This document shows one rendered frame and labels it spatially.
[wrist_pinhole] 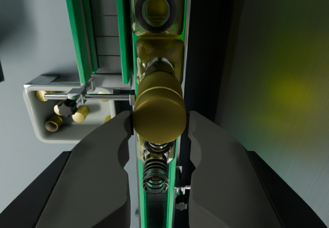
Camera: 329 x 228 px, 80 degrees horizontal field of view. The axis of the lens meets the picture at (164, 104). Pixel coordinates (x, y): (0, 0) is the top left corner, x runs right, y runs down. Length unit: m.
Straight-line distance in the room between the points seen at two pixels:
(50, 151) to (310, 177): 0.75
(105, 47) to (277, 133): 0.34
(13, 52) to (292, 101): 0.64
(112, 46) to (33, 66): 0.30
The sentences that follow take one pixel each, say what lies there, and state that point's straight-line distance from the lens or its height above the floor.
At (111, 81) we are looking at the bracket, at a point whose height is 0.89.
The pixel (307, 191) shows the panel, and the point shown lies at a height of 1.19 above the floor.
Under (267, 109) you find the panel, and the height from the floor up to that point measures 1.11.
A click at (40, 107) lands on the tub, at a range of 0.64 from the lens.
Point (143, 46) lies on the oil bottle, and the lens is 0.22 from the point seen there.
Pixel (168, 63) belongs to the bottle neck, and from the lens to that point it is 0.20.
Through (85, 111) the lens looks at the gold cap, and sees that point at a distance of 0.61.
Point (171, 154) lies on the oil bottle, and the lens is 0.27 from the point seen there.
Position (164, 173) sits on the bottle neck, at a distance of 0.23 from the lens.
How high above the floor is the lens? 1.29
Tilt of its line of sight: 63 degrees down
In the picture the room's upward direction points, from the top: 177 degrees clockwise
